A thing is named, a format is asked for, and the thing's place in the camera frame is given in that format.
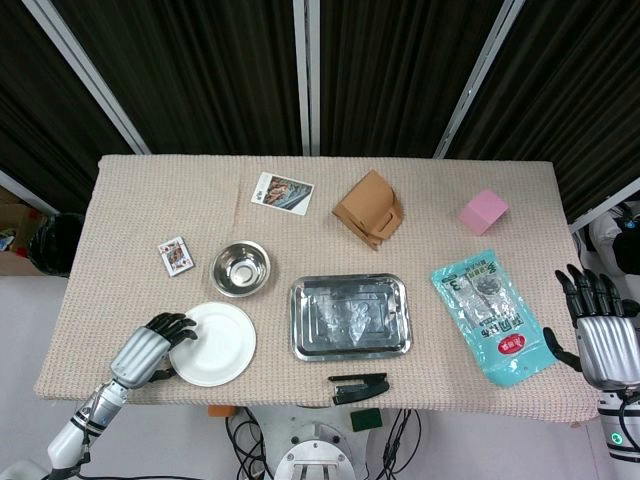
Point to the white and black machine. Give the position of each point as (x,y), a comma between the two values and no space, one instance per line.
(607,235)

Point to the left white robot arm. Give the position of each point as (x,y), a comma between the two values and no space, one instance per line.
(85,420)

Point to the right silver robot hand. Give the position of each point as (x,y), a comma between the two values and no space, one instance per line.
(610,345)

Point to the stainless steel bowl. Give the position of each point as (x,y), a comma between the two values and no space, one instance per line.
(241,270)

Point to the dark green block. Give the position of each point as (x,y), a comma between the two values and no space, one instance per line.
(366,420)

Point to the printed photo card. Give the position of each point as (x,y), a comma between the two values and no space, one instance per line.
(282,193)

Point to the teal snack pouch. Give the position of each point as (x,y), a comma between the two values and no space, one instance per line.
(492,315)

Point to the brown paper box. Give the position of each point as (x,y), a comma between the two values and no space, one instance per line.
(365,207)

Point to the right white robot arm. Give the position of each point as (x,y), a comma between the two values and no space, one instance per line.
(620,430)

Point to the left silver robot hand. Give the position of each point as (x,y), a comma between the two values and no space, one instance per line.
(137,352)

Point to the brown cardboard box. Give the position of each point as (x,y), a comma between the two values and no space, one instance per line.
(15,220)

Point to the black pleated partition panel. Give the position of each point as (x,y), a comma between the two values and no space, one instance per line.
(40,100)
(200,75)
(575,100)
(390,75)

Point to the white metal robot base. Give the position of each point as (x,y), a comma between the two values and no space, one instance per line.
(312,450)

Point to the gray metal frame post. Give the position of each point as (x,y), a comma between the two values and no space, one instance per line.
(90,75)
(477,75)
(306,75)

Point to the playing card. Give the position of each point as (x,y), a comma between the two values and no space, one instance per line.
(176,256)

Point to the orange block under table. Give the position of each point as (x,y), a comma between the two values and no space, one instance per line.
(220,411)

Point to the beige woven tablecloth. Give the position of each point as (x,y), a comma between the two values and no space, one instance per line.
(150,200)

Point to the black stapler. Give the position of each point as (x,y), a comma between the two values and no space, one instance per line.
(357,390)

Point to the pink foam block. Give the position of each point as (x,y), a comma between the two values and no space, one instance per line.
(482,210)

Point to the black trash bin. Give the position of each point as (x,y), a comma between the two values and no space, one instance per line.
(57,245)

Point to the rectangular stainless steel tray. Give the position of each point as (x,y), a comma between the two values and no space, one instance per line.
(350,317)

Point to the white round plate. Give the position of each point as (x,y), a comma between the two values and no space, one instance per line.
(220,345)

